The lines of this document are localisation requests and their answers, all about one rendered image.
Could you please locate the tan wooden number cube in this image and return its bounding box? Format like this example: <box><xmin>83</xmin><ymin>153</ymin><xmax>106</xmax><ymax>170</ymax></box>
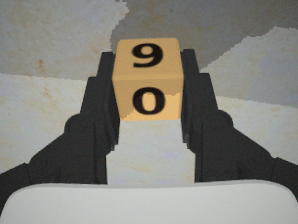
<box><xmin>112</xmin><ymin>38</ymin><xmax>184</xmax><ymax>121</ymax></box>

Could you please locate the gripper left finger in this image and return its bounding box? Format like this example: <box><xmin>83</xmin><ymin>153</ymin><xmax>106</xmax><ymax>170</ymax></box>
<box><xmin>0</xmin><ymin>52</ymin><xmax>120</xmax><ymax>217</ymax></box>

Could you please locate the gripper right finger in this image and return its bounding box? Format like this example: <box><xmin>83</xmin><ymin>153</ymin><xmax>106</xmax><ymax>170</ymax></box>
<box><xmin>180</xmin><ymin>49</ymin><xmax>298</xmax><ymax>202</ymax></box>

